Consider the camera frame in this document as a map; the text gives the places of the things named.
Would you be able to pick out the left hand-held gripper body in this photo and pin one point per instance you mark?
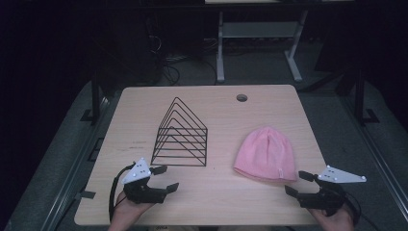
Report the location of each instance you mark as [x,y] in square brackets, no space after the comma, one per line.
[141,192]

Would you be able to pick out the black metal stand post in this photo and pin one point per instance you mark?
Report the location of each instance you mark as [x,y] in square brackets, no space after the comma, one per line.
[95,96]
[359,96]

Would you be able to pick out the person's left hand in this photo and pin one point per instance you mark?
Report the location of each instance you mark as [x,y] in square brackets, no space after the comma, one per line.
[123,215]

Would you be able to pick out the white metal table frame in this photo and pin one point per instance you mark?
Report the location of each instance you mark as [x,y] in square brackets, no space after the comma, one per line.
[256,29]

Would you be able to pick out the person's right hand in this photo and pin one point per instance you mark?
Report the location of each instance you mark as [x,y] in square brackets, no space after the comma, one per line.
[336,223]

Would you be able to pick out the pink knitted beanie hat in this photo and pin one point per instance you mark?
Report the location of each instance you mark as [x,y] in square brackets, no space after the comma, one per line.
[266,154]

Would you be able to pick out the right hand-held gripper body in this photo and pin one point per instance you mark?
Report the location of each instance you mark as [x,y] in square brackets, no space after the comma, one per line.
[324,199]

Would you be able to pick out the dark tape piece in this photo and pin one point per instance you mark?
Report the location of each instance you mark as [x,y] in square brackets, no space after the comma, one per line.
[88,194]

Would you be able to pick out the aluminium floor rail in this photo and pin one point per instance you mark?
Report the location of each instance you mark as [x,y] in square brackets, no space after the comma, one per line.
[380,160]
[65,189]

